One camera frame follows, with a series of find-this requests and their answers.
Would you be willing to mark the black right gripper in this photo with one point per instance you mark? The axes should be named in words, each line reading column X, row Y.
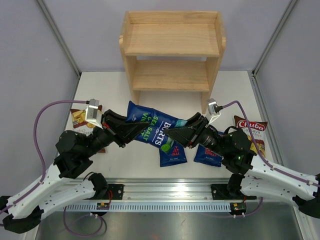
column 189, row 136

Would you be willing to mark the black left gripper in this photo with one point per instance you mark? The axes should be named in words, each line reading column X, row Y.
column 123, row 132

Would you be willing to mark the blue Burts spicy chilli bag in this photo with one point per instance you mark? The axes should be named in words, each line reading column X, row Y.
column 175, row 156

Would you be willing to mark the blue Burts sea salt bag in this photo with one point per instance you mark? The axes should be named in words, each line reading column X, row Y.
column 158, row 123

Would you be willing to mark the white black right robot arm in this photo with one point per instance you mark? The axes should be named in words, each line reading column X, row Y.
column 252, row 175

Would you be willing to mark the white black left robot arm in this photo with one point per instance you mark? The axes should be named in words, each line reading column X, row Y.
column 26, row 211

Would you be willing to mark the brown Chuba cassava chips bag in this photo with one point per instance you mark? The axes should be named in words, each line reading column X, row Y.
column 79, row 123

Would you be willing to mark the wooden two-tier shelf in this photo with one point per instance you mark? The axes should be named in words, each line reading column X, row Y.
column 172, row 51

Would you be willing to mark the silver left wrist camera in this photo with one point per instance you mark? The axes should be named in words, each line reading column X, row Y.
column 92, row 113

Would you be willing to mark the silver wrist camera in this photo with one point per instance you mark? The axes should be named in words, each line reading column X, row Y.
column 213, row 112
column 92, row 113

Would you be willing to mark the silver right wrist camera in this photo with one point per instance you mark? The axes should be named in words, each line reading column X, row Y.
column 213, row 112

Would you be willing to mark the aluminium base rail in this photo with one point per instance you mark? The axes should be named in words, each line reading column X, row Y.
column 160, row 197

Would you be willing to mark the grey aluminium frame post left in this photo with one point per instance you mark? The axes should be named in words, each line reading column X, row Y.
column 58, row 36

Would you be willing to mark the grey aluminium frame post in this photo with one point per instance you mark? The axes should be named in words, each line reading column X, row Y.
column 58, row 36
column 275, row 34

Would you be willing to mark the grey aluminium frame post right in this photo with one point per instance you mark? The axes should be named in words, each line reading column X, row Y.
column 275, row 34

